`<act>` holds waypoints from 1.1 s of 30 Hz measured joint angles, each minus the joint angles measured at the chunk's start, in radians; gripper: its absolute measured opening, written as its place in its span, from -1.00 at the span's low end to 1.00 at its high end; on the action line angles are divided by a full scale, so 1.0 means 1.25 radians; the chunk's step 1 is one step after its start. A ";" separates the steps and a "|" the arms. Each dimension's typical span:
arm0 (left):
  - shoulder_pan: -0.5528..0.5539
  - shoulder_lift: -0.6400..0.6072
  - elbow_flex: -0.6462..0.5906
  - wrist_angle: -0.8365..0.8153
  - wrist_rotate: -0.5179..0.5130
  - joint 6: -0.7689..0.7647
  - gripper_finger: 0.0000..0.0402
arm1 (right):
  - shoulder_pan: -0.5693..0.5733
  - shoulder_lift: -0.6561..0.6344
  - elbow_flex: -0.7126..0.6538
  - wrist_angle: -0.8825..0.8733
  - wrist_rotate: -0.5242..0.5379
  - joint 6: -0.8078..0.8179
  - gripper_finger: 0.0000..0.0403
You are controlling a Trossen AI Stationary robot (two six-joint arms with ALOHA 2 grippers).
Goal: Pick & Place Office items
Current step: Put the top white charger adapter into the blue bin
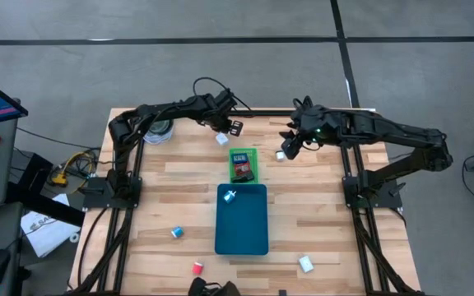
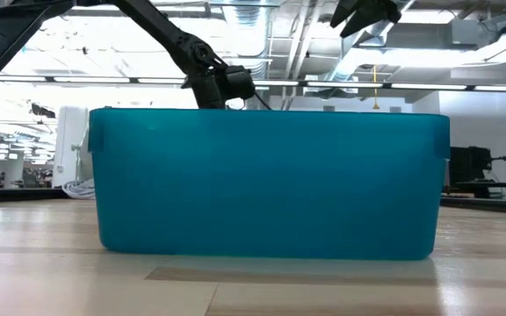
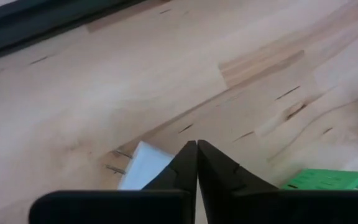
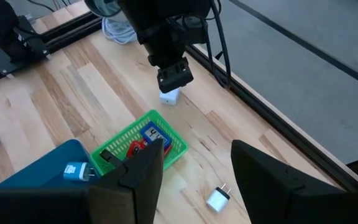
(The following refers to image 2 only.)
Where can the black machine on stand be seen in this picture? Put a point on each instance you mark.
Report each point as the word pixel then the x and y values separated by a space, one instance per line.
pixel 468 167

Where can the silver spiral air duct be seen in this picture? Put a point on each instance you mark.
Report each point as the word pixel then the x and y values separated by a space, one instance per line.
pixel 248 26

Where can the grey rectangular air duct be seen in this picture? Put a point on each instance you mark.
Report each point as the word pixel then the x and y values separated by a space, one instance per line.
pixel 428 35

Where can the black hanging sign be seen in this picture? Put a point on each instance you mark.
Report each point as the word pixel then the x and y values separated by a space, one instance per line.
pixel 42 110

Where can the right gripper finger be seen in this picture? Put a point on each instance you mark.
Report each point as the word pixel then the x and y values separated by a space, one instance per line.
pixel 360 24
pixel 345 13

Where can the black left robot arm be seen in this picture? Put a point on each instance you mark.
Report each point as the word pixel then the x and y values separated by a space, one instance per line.
pixel 165 30

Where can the long linear ceiling light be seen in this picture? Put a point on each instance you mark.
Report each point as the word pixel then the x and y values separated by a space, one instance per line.
pixel 345 84

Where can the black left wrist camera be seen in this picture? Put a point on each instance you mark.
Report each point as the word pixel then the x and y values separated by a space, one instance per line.
pixel 240 83

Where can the blue plastic bin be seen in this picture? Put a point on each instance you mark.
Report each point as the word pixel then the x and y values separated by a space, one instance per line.
pixel 270 184

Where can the white column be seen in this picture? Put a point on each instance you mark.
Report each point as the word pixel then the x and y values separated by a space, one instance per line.
pixel 70 149

